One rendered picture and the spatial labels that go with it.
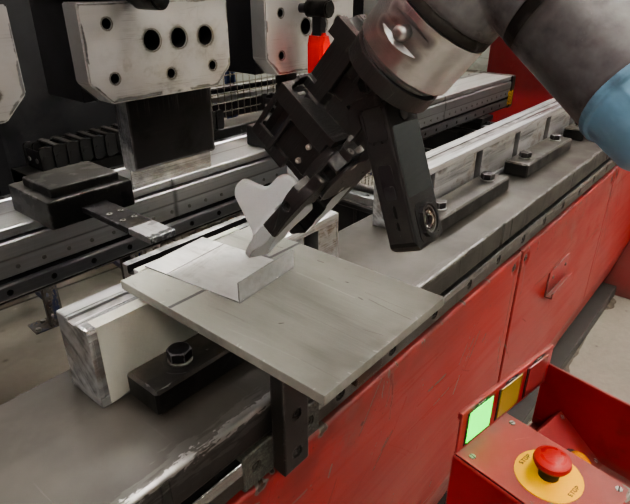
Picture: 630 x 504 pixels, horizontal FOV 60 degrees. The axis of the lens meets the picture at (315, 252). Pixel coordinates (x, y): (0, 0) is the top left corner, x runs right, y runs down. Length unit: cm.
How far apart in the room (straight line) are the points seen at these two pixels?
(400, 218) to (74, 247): 55
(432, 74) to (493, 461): 46
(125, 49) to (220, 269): 22
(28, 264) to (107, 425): 30
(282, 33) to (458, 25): 30
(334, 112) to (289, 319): 18
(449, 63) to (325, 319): 24
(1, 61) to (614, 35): 39
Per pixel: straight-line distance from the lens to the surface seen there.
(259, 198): 46
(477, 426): 69
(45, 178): 80
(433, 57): 37
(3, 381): 227
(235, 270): 56
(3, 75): 46
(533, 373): 77
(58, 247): 83
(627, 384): 225
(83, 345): 59
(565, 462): 68
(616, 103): 33
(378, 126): 40
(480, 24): 36
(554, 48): 33
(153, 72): 52
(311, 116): 41
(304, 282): 54
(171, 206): 91
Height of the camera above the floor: 127
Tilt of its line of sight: 26 degrees down
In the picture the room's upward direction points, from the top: straight up
